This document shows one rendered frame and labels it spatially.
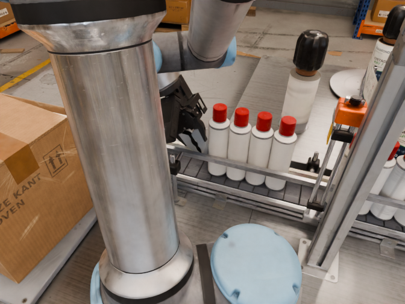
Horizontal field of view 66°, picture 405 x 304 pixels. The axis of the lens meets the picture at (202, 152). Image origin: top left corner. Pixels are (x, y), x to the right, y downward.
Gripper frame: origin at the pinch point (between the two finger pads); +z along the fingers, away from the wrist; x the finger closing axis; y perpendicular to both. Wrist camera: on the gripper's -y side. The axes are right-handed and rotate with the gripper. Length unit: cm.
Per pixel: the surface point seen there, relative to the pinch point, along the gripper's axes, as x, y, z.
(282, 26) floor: 64, 373, 71
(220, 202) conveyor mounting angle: -1.0, -5.9, 12.3
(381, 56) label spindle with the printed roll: -42, 57, 14
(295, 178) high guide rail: -22.0, -3.8, 9.6
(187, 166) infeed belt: 6.4, -0.7, 2.6
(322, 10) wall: 24, 445, 89
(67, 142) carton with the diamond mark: 12.8, -20.2, -22.9
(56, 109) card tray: 56, 13, -23
